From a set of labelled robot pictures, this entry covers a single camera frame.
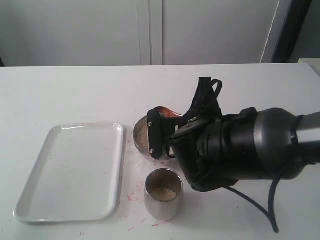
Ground steel bowl of rice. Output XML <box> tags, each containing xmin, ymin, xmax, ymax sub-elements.
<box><xmin>132</xmin><ymin>116</ymin><xmax>159</xmax><ymax>164</ymax></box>

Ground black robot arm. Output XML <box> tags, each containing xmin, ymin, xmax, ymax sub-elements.
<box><xmin>147</xmin><ymin>107</ymin><xmax>320</xmax><ymax>192</ymax></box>

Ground steel cup with rice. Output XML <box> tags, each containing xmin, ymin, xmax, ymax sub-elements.
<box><xmin>144</xmin><ymin>168</ymin><xmax>184</xmax><ymax>221</ymax></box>

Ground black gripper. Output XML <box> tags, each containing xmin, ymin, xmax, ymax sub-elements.
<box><xmin>147</xmin><ymin>108</ymin><xmax>225</xmax><ymax>192</ymax></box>

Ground white rectangular plastic tray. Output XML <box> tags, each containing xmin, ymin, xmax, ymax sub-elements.
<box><xmin>13</xmin><ymin>122</ymin><xmax>125</xmax><ymax>224</ymax></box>

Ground brown wooden spoon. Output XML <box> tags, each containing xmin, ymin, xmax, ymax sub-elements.
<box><xmin>154</xmin><ymin>106</ymin><xmax>183</xmax><ymax>118</ymax></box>

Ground white cabinet doors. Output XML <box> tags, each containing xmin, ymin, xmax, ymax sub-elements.
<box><xmin>0</xmin><ymin>0</ymin><xmax>292</xmax><ymax>67</ymax></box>

